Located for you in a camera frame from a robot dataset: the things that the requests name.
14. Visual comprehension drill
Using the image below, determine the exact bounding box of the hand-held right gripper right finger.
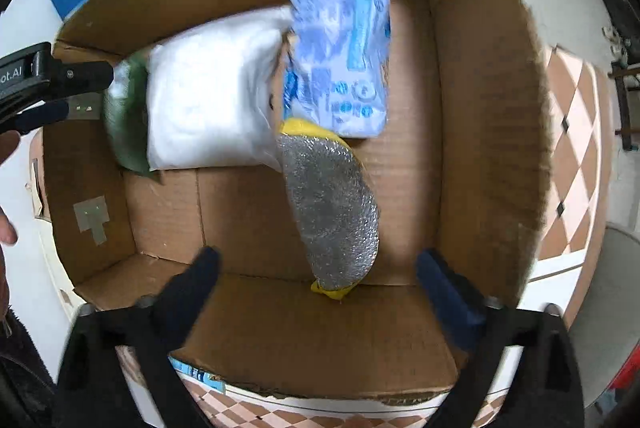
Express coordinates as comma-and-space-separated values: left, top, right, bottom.
416, 248, 587, 428

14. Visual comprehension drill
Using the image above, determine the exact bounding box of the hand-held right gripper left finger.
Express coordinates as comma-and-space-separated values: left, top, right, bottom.
54, 246, 223, 428

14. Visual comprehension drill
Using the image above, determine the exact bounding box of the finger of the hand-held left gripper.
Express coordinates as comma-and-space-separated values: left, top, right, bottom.
0, 93, 104, 135
49, 58, 115, 103

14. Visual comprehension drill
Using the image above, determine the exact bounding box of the green soft pack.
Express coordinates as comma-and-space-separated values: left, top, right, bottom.
102, 51, 153, 174

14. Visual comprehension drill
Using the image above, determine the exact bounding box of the brown cardboard box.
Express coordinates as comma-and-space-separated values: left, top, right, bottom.
34, 0, 553, 406

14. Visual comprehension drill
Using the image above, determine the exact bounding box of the white plastic-wrapped soft pack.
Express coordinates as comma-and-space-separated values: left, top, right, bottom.
145, 6, 293, 173

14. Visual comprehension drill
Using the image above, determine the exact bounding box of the person's left hand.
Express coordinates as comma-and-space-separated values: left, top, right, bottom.
0, 131, 22, 245

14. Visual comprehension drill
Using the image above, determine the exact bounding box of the silver and yellow scouring sponge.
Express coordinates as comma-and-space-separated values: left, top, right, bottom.
276, 118, 382, 301

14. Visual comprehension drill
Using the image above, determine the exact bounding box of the red object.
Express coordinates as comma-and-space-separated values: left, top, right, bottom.
612, 350, 640, 401

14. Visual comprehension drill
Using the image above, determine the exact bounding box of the blue printed wipes packet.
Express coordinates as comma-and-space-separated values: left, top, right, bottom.
281, 0, 392, 139

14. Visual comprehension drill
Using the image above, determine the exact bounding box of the dark wooden chair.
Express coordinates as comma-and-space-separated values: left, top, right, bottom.
607, 58, 640, 152

